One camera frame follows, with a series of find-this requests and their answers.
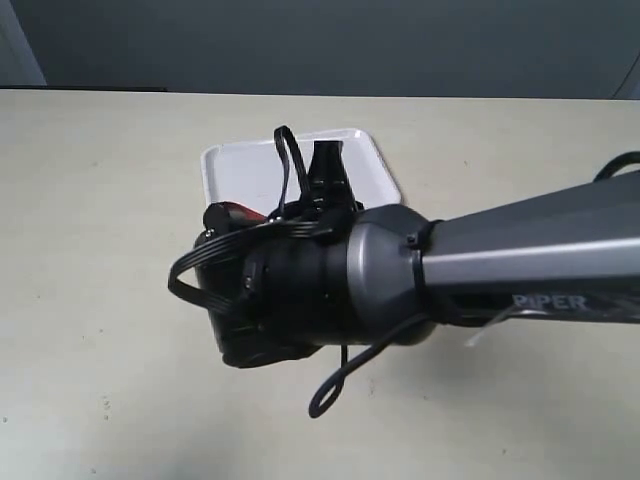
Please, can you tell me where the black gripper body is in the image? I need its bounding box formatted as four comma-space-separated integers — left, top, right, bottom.
195, 230, 350, 369

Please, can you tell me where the dark red wooden spoon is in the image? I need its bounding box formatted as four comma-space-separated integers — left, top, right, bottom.
221, 201, 266, 227

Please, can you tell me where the black round camera cable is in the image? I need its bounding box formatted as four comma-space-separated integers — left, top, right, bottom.
307, 149, 640, 420

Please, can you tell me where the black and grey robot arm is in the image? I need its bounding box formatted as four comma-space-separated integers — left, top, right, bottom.
196, 172, 639, 368

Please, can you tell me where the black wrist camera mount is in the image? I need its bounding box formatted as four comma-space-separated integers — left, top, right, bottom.
305, 140, 364, 218

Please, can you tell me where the black flat ribbon cable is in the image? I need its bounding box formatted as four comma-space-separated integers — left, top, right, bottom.
167, 125, 351, 314

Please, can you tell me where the white rectangular plastic tray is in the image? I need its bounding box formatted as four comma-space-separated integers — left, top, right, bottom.
201, 127, 402, 239

